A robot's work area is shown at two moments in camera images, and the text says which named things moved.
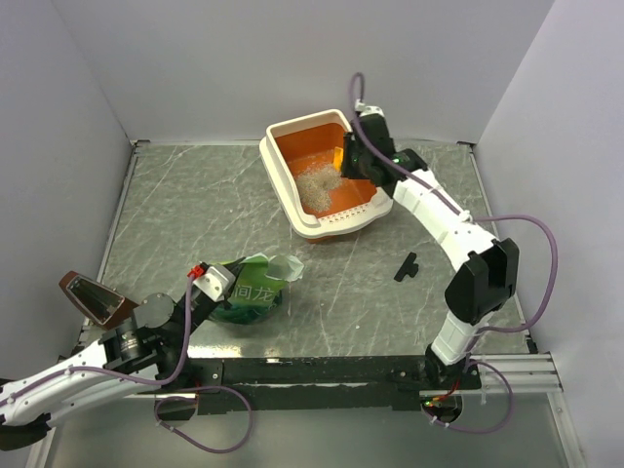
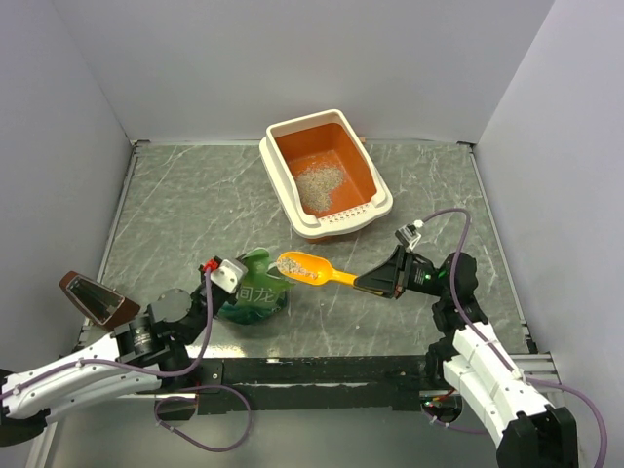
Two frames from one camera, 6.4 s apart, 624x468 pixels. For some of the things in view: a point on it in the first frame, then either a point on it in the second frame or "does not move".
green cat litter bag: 259,288 does not move
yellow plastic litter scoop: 337,158 → 312,269
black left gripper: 225,304 does not move
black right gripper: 348,146 → 388,279
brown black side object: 103,304 does not move
